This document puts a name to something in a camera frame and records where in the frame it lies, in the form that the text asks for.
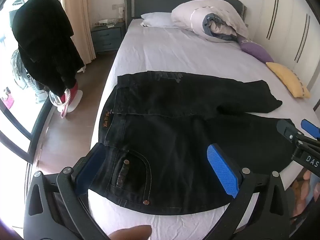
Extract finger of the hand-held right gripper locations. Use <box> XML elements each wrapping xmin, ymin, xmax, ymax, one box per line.
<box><xmin>277</xmin><ymin>119</ymin><xmax>304</xmax><ymax>143</ymax></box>
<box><xmin>301</xmin><ymin>119</ymin><xmax>320</xmax><ymax>143</ymax></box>

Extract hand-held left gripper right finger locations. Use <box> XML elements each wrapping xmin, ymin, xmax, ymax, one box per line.
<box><xmin>207</xmin><ymin>144</ymin><xmax>294</xmax><ymax>240</ymax></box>

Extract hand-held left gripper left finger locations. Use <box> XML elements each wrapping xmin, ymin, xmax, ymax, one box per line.
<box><xmin>22</xmin><ymin>142</ymin><xmax>118</xmax><ymax>240</ymax></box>

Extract black denim pants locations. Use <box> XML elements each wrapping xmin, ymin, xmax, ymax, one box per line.
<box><xmin>88</xmin><ymin>70</ymin><xmax>298</xmax><ymax>215</ymax></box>

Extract person's right hand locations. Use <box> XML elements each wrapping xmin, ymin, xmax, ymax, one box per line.
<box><xmin>291</xmin><ymin>169</ymin><xmax>320</xmax><ymax>218</ymax></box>

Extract person's left hand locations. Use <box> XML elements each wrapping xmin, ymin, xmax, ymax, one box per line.
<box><xmin>110</xmin><ymin>224</ymin><xmax>153</xmax><ymax>240</ymax></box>

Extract yellow pillow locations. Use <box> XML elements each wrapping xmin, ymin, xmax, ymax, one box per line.
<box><xmin>266</xmin><ymin>62</ymin><xmax>311</xmax><ymax>98</ymax></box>

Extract pink and white stand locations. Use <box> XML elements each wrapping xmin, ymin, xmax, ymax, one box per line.
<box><xmin>49</xmin><ymin>81</ymin><xmax>84</xmax><ymax>118</ymax></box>

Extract purple pillow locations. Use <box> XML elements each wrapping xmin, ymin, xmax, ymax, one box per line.
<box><xmin>237</xmin><ymin>35</ymin><xmax>274</xmax><ymax>63</ymax></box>

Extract pink bag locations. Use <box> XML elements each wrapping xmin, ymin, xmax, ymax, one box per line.
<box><xmin>0</xmin><ymin>87</ymin><xmax>14</xmax><ymax>109</ymax></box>

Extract white wardrobe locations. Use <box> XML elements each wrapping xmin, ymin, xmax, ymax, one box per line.
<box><xmin>246</xmin><ymin>0</ymin><xmax>320</xmax><ymax>110</ymax></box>

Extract bed with white sheet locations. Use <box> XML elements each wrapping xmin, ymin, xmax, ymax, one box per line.
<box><xmin>85</xmin><ymin>17</ymin><xmax>320</xmax><ymax>240</ymax></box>

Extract grey nightstand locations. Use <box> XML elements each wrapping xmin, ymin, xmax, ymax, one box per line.
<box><xmin>90</xmin><ymin>21</ymin><xmax>126</xmax><ymax>53</ymax></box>

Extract black hanging coat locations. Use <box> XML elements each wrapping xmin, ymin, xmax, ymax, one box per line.
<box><xmin>12</xmin><ymin>0</ymin><xmax>85</xmax><ymax>97</ymax></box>

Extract folded white duvet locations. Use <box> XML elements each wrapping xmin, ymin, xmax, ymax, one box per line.
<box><xmin>171</xmin><ymin>0</ymin><xmax>249</xmax><ymax>42</ymax></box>

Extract beige curtain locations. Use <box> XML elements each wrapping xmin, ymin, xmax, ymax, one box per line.
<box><xmin>60</xmin><ymin>0</ymin><xmax>97</xmax><ymax>67</ymax></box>

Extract white pillow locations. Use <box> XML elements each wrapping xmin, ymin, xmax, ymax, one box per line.
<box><xmin>140</xmin><ymin>12</ymin><xmax>180</xmax><ymax>28</ymax></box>

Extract grey bed headboard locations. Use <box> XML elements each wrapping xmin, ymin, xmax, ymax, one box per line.
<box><xmin>124</xmin><ymin>0</ymin><xmax>247</xmax><ymax>27</ymax></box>

